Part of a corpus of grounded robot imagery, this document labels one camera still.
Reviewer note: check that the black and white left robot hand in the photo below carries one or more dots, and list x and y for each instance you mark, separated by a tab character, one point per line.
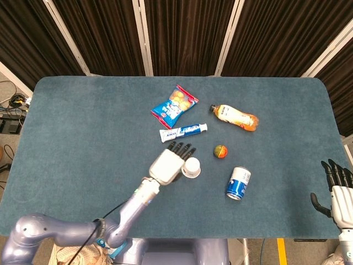
166	167

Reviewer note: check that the white frame post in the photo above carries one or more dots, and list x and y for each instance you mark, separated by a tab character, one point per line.
67	36
16	78
143	36
328	49
229	36

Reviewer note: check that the blue felt table cloth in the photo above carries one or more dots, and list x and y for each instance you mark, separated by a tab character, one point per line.
82	138

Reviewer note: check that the lavender robot torso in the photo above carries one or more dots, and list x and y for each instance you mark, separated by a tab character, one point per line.
179	252

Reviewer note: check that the blue red snack bag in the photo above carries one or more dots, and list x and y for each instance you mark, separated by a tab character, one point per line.
172	107

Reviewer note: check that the blue white drink can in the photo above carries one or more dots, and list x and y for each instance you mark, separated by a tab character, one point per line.
238	183

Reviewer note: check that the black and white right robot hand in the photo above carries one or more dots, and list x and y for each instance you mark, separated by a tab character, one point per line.
343	204

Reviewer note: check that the green orange small ball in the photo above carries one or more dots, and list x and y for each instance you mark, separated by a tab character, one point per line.
220	151

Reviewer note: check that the blue white toothpaste tube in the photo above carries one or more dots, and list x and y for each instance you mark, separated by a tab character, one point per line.
182	132

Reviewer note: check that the beige knit cloth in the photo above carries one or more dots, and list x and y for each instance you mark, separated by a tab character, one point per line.
66	255

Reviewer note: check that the metal table leg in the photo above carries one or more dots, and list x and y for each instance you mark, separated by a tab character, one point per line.
245	252

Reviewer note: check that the white paper cup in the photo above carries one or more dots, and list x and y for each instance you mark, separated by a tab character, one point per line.
192	165

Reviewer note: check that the orange drink plastic bottle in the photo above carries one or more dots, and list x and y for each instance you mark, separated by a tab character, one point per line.
234	116

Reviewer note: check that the silver lavender left robot arm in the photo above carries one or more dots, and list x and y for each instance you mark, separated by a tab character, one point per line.
132	211

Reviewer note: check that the dark brown curtain panel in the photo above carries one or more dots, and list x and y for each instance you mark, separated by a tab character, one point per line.
187	36
281	36
24	36
102	36
340	91

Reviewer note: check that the blue white cartoon box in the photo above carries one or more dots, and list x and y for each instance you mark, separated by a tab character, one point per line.
118	252

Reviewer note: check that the silver lavender right robot arm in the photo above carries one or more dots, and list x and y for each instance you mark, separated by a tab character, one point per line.
347	245

